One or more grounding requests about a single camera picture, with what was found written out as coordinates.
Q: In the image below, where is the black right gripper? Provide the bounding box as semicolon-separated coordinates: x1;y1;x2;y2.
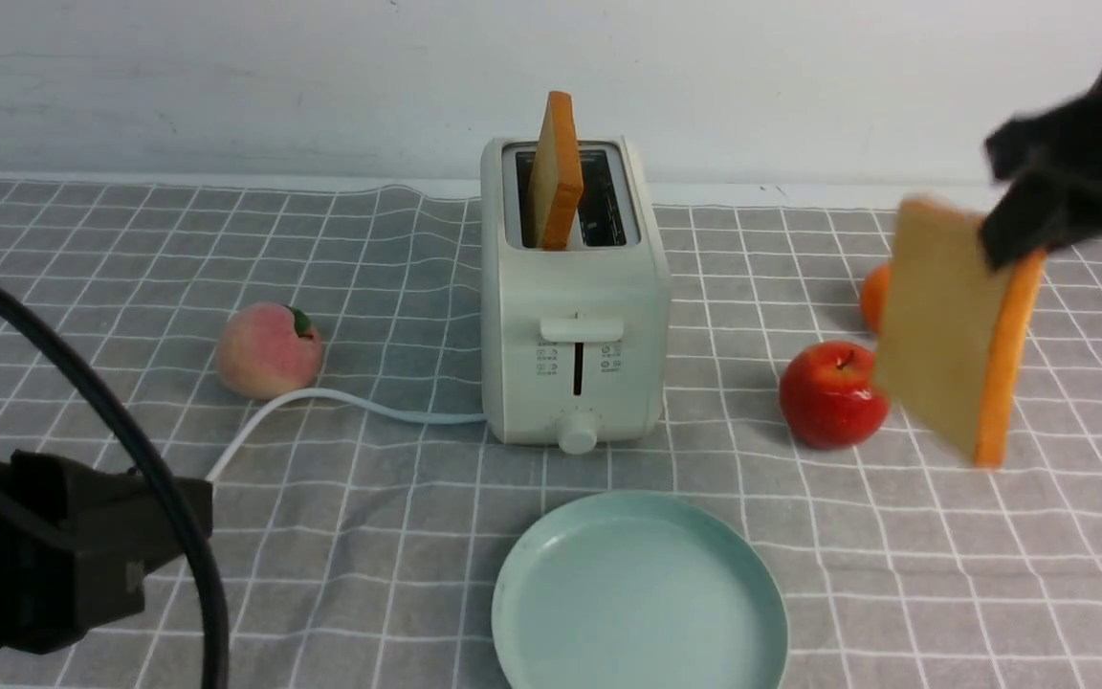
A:
979;69;1102;271

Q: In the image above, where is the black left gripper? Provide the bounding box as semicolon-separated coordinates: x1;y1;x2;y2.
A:
0;450;183;655

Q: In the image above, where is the toast slice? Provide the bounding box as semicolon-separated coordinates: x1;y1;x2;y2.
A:
523;91;584;252
873;195;1047;469

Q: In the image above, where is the orange fake persimmon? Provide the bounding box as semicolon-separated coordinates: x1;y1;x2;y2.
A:
858;262;892;335

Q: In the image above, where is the pink fake peach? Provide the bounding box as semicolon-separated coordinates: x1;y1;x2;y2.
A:
214;302;323;401

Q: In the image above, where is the grey checked tablecloth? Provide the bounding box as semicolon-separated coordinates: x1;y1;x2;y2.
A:
0;180;1102;688

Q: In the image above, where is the red fake apple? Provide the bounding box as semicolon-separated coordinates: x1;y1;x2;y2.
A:
779;340;892;451

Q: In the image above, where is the white two-slot toaster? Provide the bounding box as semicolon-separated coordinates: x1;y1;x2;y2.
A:
480;137;671;455

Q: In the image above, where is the light green plate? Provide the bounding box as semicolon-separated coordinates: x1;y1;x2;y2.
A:
491;489;790;688

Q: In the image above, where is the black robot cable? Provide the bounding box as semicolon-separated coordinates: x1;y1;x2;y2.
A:
0;258;231;689

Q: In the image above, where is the white toaster power cord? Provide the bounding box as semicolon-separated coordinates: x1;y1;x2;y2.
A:
205;388;488;482

